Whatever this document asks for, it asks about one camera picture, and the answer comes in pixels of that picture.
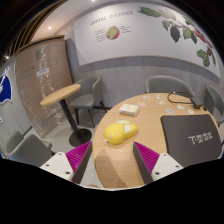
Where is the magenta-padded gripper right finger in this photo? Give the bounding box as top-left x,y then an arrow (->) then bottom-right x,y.
132,141 -> 184,185

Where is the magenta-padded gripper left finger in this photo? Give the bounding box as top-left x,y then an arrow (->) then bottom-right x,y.
39,140 -> 94,185

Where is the black mouse pad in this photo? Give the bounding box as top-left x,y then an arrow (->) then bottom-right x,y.
160,114 -> 223,168

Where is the grey upholstered chair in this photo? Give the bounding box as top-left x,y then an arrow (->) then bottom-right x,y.
145,74 -> 196,99
3,130 -> 56,168
68,75 -> 109,129
203,84 -> 224,127

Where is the small white box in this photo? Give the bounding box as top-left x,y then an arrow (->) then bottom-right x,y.
118,103 -> 140,117

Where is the flat black hub box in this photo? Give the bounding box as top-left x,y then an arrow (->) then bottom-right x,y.
190,97 -> 205,110

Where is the black cable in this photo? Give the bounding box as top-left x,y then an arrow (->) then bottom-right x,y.
166,91 -> 196,105

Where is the round wooden pedestal table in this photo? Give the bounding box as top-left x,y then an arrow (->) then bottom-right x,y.
39,83 -> 93,148

